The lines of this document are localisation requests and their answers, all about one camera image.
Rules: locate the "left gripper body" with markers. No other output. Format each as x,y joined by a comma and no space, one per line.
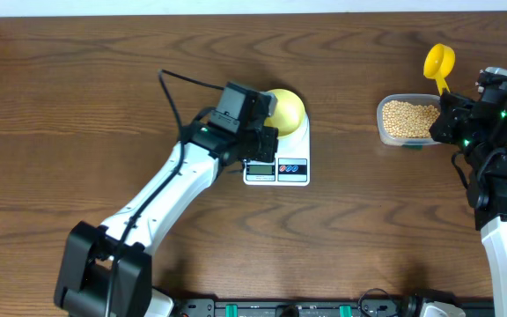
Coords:
256,145

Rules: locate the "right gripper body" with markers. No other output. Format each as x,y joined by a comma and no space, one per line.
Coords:
460,131

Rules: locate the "yellow measuring scoop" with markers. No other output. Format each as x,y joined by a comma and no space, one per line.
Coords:
438,65

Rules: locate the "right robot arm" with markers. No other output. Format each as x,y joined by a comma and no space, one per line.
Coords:
486,191

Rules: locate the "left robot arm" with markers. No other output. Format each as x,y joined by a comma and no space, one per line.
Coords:
106,270

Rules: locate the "white digital kitchen scale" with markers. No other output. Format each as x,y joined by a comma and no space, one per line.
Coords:
291,165

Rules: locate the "pale yellow bowl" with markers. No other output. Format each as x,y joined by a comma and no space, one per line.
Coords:
289,112

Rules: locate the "clear plastic container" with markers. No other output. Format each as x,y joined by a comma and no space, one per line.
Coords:
415,99

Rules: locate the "soybeans pile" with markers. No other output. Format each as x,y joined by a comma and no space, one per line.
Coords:
405,120

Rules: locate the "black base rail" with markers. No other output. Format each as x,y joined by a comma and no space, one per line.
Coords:
374,302

